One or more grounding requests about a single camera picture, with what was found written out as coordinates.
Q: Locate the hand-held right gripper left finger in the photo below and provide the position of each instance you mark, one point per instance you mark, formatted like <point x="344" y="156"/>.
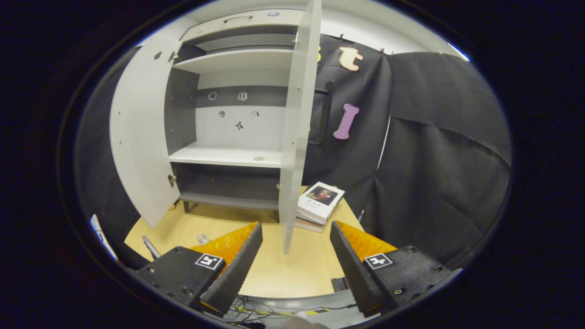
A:
<point x="233" y="274"/>

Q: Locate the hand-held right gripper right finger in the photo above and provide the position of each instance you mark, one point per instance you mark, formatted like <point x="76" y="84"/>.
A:
<point x="354" y="269"/>

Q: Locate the green label drink bottle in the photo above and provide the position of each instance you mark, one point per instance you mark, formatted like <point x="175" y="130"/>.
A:
<point x="202" y="238"/>

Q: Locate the grey cabinet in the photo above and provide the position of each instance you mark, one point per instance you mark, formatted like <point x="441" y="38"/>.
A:
<point x="228" y="155"/>

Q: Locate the light grey cabinet door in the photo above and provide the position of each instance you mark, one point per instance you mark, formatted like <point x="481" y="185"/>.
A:
<point x="297" y="137"/>
<point x="141" y="137"/>

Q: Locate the grey cabinet drawer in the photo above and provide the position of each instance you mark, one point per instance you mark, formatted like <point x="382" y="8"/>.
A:
<point x="256" y="20"/>

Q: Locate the white book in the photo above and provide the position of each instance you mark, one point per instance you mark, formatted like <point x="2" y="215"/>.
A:
<point x="320" y="203"/>

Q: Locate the white printed card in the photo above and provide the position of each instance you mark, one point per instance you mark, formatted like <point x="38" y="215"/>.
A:
<point x="103" y="237"/>

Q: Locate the black backdrop cloth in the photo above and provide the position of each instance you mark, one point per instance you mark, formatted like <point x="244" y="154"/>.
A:
<point x="434" y="160"/>

